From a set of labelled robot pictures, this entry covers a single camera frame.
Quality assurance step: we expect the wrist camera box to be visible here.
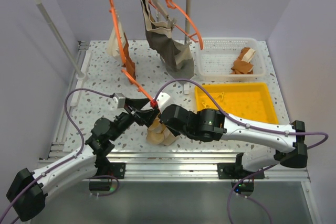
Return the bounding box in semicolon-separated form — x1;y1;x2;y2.
110;93;126;110
150;92;174;112

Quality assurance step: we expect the grey hanging underwear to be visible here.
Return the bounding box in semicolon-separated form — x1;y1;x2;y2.
140;0;194;83

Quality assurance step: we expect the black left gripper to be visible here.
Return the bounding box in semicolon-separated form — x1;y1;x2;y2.
109;98;161;142

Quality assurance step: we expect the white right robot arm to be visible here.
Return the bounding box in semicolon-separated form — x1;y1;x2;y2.
160;104;308;178

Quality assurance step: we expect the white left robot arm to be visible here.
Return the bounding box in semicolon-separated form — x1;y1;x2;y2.
6;98;160;222

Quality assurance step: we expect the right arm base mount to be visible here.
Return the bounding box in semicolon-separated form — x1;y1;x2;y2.
217;153;265;196

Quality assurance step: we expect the pile of cream clothespins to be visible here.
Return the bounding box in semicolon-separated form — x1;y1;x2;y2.
201;91;226;111

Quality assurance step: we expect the yellow plastic tray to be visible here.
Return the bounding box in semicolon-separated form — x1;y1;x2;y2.
202;83;279;124

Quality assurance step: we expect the orange hanger with clothes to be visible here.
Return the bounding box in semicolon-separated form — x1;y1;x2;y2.
104;0;127;63

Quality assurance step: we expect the aluminium rail frame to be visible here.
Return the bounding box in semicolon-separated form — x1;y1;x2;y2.
34;40;312;183

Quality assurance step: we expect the wooden clip hanger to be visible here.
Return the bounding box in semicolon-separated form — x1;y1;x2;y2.
149;0;176;28

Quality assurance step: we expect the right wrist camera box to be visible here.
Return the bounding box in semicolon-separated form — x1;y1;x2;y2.
150;92;174;112

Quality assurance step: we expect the orange hanging underwear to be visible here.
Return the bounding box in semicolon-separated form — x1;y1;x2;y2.
123;33;136;80

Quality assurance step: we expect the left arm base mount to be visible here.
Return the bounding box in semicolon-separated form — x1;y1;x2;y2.
89;163;126;194

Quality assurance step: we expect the brown and cream underwear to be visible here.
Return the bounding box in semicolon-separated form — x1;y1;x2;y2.
230;47;256;74

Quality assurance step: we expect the beige hanging underwear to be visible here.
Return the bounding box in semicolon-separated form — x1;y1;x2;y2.
107;14;126;58

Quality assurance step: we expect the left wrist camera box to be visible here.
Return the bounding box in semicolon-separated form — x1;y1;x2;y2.
110;93;126;110

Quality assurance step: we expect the white plastic basket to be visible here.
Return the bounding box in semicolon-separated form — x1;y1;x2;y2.
195;37;266;82

